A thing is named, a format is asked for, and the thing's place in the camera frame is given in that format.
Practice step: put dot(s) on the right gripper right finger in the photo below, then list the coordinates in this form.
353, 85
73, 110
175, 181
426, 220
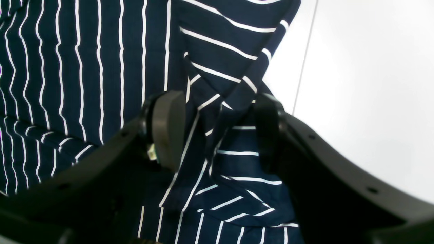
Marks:
334, 200

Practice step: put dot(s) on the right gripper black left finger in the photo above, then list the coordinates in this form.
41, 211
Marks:
93, 201

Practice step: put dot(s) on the navy white striped t-shirt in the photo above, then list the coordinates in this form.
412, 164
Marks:
76, 72

